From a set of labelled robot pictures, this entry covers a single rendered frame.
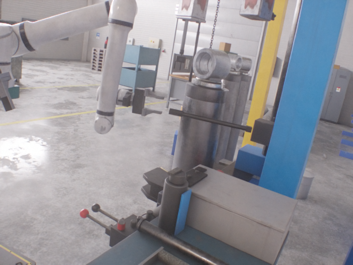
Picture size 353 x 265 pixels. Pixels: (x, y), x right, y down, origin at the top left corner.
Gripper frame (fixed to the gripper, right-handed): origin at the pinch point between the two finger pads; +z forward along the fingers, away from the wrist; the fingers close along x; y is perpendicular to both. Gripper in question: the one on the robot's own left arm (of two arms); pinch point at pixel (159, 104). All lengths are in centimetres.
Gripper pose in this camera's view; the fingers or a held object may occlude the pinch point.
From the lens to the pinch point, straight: 150.9
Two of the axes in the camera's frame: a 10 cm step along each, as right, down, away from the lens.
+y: 1.7, -2.4, 9.6
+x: -1.6, 9.5, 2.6
